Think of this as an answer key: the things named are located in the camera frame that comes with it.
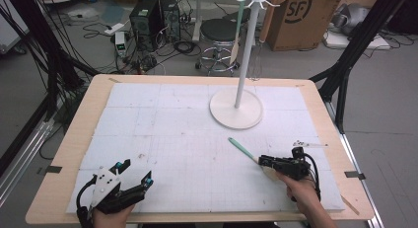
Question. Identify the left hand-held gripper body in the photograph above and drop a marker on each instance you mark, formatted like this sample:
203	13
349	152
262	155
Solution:
108	191

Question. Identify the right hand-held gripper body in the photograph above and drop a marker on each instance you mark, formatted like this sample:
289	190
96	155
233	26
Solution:
292	167

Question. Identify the white rack stand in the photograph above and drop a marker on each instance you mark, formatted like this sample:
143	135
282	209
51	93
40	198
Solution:
244	73

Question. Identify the person's right hand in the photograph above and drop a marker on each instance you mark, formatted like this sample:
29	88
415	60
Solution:
302	191

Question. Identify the person's left hand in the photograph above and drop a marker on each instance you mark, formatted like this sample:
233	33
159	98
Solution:
110	219

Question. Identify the white grid foam mat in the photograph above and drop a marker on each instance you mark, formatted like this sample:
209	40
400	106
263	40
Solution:
164	122

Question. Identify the black tape strip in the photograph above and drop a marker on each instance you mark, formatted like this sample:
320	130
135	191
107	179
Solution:
355	175
49	169

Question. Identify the white device with green display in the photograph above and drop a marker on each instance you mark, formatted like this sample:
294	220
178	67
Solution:
120	40

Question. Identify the cardboard box with black logo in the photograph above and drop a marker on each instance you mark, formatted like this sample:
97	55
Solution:
312	30

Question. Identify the white power strip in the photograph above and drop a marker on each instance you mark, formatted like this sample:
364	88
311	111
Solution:
114	29

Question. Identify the black round stool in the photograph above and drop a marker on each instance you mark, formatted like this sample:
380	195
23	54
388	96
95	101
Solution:
217	30

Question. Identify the white flat board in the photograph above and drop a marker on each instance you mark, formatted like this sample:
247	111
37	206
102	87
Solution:
361	43

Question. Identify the black computer tower green label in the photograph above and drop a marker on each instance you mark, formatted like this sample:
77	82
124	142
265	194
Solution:
144	24

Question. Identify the blue-green floor mat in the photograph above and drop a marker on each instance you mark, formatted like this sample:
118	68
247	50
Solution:
113	14

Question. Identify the grey bag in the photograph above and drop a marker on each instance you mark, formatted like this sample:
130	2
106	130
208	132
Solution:
353	14

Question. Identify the aluminium rail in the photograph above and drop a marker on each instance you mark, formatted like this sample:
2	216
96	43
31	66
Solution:
346	145
23	162

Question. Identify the white desk frame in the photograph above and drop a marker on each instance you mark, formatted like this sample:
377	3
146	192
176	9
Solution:
197	17

